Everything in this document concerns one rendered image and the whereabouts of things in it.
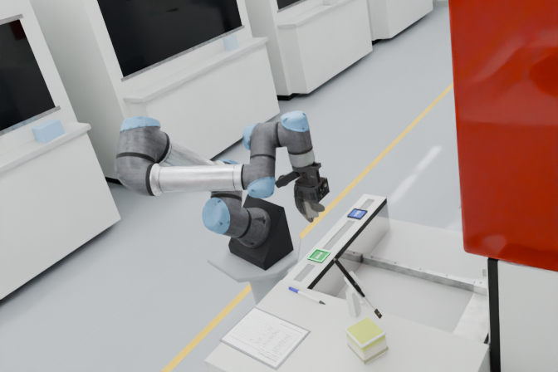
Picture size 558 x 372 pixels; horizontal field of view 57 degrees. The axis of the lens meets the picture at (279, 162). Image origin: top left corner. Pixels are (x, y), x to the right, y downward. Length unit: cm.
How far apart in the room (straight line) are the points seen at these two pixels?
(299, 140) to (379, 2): 642
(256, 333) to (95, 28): 330
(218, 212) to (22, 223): 232
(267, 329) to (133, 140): 66
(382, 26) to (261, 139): 649
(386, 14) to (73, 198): 525
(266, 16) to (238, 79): 110
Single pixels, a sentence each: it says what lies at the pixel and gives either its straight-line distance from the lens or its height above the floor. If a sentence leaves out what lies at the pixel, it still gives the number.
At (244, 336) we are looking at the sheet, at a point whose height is 97.
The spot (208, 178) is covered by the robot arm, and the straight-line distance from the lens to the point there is 146.
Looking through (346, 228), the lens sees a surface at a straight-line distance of 182.
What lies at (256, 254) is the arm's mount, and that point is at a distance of 194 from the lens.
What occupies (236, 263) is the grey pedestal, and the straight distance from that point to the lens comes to 202.
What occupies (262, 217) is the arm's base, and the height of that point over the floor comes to 99.
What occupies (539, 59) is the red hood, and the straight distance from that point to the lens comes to 98.
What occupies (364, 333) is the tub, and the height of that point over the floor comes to 103.
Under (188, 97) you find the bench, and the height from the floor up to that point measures 72.
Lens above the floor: 196
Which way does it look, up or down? 25 degrees down
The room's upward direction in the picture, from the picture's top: 13 degrees counter-clockwise
